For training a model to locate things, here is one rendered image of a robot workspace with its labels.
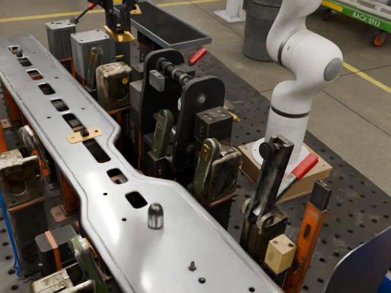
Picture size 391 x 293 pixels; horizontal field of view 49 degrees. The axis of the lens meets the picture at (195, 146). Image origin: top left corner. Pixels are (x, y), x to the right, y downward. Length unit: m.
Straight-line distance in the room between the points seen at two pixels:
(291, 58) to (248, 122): 0.59
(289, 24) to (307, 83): 0.16
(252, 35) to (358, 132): 1.36
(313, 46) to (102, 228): 0.69
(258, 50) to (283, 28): 2.78
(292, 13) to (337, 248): 0.65
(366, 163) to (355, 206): 1.50
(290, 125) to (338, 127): 1.95
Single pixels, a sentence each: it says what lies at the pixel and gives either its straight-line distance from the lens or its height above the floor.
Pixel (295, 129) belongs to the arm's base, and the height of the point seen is 0.93.
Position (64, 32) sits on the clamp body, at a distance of 1.58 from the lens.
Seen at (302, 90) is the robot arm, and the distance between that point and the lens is 1.19.
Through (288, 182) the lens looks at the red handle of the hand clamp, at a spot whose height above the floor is 1.11.
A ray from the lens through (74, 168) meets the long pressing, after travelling 0.98.
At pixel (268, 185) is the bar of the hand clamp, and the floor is 1.13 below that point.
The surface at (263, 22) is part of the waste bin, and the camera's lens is 3.87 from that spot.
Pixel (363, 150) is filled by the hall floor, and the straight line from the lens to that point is 3.05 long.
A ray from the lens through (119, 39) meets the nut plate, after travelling 0.87.
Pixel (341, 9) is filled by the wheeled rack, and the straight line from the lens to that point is 5.01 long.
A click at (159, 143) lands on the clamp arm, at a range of 0.99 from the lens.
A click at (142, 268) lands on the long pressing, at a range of 0.77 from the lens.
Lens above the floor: 1.60
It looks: 36 degrees down
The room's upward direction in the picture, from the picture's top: 4 degrees clockwise
